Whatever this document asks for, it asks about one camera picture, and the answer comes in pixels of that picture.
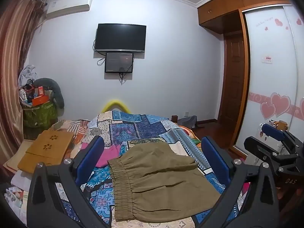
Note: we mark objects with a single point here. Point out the pink cloth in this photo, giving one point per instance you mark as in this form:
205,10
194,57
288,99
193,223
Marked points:
108,155

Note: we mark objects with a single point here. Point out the striped brown curtain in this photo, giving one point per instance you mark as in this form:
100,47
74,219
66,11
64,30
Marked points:
14,59

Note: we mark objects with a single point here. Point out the striped orange cloth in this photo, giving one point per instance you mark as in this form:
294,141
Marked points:
76,127

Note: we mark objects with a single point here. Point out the white air conditioner pipe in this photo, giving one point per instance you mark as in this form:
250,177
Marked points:
42,19

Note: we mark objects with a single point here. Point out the brown wooden door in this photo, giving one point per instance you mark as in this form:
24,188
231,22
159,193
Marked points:
234,80

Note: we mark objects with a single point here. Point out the grey bag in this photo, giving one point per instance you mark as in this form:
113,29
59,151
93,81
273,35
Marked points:
187,121

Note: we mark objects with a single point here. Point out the white paper clutter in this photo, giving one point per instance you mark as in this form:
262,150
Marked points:
16,194

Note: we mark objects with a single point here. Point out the wooden overhead cabinets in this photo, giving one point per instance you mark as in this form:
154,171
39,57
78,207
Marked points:
228,2

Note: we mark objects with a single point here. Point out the white wardrobe sliding door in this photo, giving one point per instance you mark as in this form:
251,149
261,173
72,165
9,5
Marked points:
273,80

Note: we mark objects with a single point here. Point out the white label sticker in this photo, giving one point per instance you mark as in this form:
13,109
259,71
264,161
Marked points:
267,59

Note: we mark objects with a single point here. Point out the olive green pants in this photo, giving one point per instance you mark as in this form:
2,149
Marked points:
161,175

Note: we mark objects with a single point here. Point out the dark wooden bedpost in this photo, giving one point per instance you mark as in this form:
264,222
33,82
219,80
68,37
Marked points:
174,119

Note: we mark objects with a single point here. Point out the red box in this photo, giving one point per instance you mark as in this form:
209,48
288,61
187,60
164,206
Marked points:
40,91

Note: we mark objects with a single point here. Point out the green laundry basket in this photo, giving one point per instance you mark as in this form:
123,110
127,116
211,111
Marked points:
40,115

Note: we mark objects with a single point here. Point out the small black wall screen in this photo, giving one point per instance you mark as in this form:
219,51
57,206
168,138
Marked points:
118,61

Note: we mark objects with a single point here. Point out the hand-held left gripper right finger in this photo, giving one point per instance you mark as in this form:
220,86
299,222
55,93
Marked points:
215,156

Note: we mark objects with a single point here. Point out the orange box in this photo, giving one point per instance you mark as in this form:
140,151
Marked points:
40,101

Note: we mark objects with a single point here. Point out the white air conditioner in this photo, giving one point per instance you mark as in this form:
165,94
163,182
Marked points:
68,3

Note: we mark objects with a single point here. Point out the beige mat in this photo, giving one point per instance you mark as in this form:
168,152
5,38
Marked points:
14,156

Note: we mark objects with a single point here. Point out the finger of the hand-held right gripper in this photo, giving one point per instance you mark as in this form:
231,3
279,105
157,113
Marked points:
256,144
272,131

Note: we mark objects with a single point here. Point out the black wall television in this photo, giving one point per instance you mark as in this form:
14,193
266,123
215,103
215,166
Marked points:
120,37

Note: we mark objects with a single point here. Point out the grey plush pillow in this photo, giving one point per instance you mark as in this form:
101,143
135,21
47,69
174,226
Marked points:
57,92

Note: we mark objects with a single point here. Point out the wooden lap desk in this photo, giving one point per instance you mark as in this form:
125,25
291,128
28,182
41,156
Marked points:
45,152

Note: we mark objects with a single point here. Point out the yellow curved cushion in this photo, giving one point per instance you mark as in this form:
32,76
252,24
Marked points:
115,104

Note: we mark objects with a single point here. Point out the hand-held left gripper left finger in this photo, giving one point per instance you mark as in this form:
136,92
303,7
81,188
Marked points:
92,156

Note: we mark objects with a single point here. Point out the colourful orange fleece blanket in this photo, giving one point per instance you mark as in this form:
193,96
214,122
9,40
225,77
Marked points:
190,135

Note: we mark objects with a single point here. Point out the blue patchwork bedsheet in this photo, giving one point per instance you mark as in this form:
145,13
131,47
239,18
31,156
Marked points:
133,128

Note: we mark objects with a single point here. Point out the pile of grey clothes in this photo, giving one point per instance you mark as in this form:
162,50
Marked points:
27,74

